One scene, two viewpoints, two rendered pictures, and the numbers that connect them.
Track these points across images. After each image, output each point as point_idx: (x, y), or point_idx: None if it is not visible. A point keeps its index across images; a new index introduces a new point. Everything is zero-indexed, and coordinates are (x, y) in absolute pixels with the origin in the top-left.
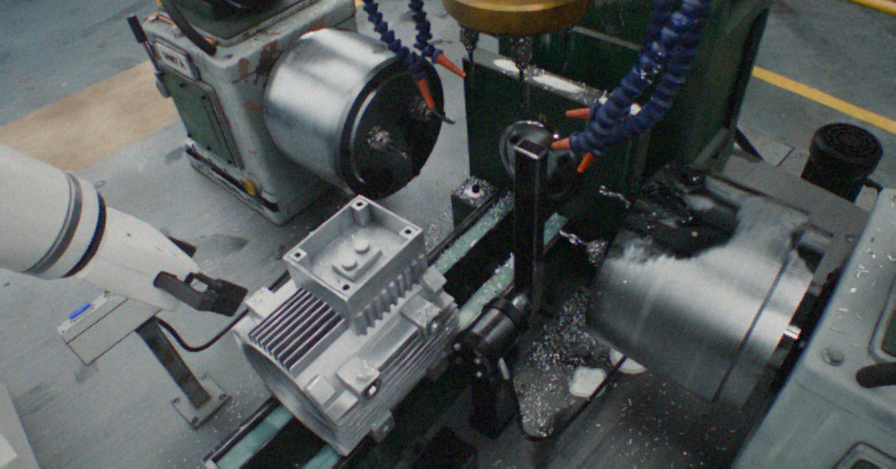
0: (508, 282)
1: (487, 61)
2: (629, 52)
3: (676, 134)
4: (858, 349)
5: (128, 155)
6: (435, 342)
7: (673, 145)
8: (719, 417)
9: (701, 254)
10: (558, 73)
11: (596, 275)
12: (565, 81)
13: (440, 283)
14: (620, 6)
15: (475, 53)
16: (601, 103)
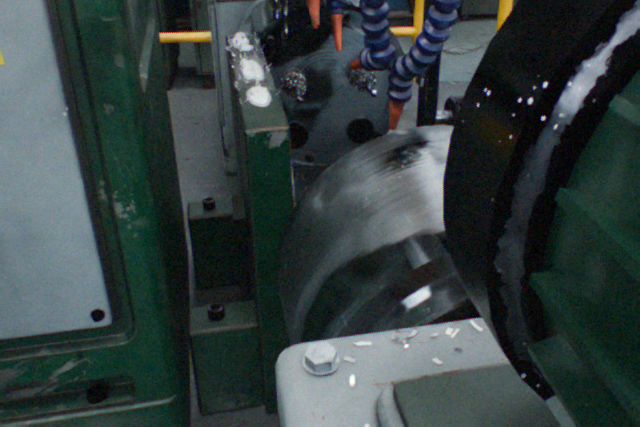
0: None
1: (271, 109)
2: (154, 42)
3: (168, 102)
4: None
5: None
6: None
7: (170, 117)
8: (312, 178)
9: None
10: (160, 149)
11: (399, 48)
12: (242, 66)
13: None
14: None
15: (265, 122)
16: (251, 49)
